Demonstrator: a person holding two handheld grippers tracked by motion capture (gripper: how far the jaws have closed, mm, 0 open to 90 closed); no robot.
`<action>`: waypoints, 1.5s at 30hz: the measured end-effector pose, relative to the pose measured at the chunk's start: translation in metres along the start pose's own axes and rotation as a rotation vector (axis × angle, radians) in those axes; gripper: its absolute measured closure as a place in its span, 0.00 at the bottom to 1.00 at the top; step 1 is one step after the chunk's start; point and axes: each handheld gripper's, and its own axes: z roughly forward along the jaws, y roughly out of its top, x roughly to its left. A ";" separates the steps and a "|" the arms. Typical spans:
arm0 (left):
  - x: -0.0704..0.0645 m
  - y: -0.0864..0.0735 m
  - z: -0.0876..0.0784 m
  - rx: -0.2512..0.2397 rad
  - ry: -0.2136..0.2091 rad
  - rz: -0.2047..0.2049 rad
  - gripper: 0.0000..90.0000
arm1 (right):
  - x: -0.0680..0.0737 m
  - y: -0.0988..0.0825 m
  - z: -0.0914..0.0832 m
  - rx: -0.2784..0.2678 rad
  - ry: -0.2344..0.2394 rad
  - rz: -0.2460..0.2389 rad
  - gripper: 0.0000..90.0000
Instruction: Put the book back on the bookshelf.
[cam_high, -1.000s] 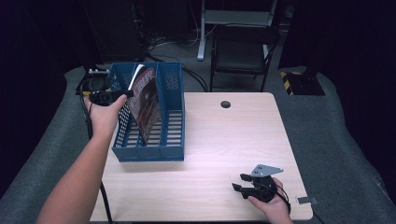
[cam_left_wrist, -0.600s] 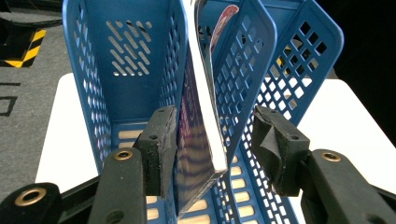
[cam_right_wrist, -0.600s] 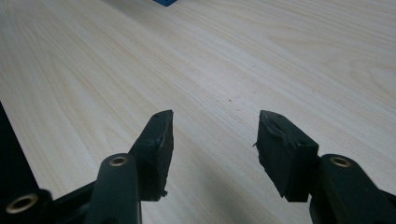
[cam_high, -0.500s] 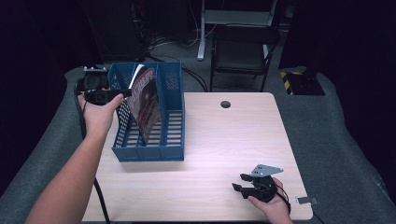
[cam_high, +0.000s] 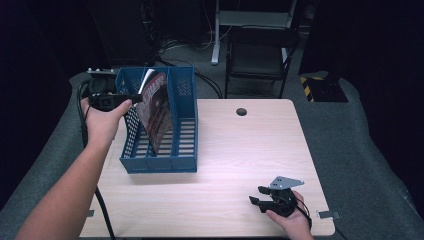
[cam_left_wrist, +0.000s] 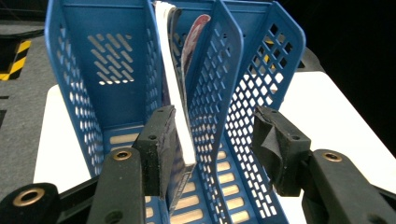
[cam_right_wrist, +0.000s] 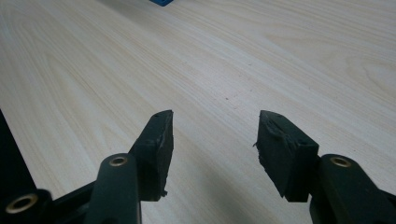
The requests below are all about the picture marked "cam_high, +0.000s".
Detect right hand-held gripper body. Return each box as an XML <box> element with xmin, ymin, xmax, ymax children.
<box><xmin>259</xmin><ymin>175</ymin><xmax>305</xmax><ymax>218</ymax></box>

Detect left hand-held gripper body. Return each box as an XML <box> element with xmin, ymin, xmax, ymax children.
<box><xmin>87</xmin><ymin>68</ymin><xmax>118</xmax><ymax>113</ymax></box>

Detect red cover magazine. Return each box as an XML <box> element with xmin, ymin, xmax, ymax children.
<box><xmin>135</xmin><ymin>68</ymin><xmax>174</xmax><ymax>157</ymax></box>

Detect blue plastic file rack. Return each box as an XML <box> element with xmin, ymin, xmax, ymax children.
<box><xmin>114</xmin><ymin>65</ymin><xmax>199</xmax><ymax>174</ymax></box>

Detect person's right hand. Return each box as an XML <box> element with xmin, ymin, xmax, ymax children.
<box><xmin>265</xmin><ymin>190</ymin><xmax>315</xmax><ymax>240</ymax></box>

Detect person's left hand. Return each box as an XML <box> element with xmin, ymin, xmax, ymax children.
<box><xmin>80</xmin><ymin>98</ymin><xmax>133</xmax><ymax>148</ymax></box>

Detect dark cabinet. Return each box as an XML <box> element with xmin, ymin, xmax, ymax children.
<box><xmin>86</xmin><ymin>0</ymin><xmax>158</xmax><ymax>68</ymax></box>

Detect black stand base striped edge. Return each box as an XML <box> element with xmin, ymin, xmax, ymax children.
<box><xmin>299</xmin><ymin>71</ymin><xmax>349</xmax><ymax>104</ymax></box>

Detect black folding chair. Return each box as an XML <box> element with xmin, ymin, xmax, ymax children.
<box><xmin>224</xmin><ymin>27</ymin><xmax>301</xmax><ymax>99</ymax></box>

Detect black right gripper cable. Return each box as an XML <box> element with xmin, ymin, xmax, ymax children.
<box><xmin>293</xmin><ymin>196</ymin><xmax>349</xmax><ymax>240</ymax></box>

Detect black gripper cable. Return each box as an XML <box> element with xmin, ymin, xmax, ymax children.
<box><xmin>76</xmin><ymin>80</ymin><xmax>117</xmax><ymax>240</ymax></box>
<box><xmin>293</xmin><ymin>196</ymin><xmax>349</xmax><ymax>240</ymax></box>

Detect black floor cables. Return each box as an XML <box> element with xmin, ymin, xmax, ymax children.
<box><xmin>156</xmin><ymin>39</ymin><xmax>224</xmax><ymax>99</ymax></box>

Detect white metal desk frame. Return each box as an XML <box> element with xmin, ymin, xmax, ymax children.
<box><xmin>210</xmin><ymin>0</ymin><xmax>298</xmax><ymax>66</ymax></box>

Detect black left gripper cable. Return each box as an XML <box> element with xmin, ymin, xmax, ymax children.
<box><xmin>76</xmin><ymin>80</ymin><xmax>117</xmax><ymax>240</ymax></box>

